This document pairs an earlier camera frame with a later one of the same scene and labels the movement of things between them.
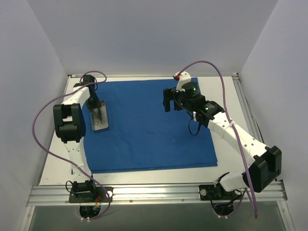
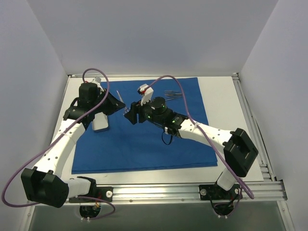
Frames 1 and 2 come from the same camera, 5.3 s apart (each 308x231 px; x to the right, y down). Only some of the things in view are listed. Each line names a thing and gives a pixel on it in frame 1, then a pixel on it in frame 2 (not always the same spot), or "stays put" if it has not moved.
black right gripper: (168, 97) -> (140, 113)
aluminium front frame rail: (58, 195) stays put
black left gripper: (96, 106) -> (107, 101)
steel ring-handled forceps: (96, 123) -> (126, 109)
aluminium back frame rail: (155, 75) stays put
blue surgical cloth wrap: (149, 127) stays put
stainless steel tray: (99, 118) stays put
